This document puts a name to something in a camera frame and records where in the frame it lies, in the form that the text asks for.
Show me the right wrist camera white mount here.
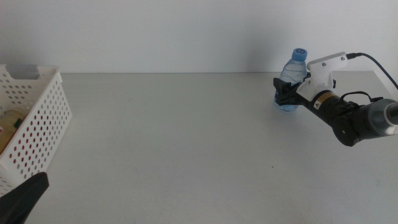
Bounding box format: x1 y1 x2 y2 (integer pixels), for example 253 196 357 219
295 52 348 102

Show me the white perforated plastic basket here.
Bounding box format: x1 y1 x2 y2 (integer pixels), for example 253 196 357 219
0 64 73 198

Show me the clear water bottle blue cap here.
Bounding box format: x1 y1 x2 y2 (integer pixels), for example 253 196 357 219
273 47 308 113

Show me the yellow tea bottle white cap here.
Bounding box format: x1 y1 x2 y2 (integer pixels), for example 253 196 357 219
0 108 29 156

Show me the black right camera cable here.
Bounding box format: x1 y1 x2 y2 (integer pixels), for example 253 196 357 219
346 52 398 91

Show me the thin black right arm wire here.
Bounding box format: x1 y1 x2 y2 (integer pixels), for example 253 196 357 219
340 90 385 104

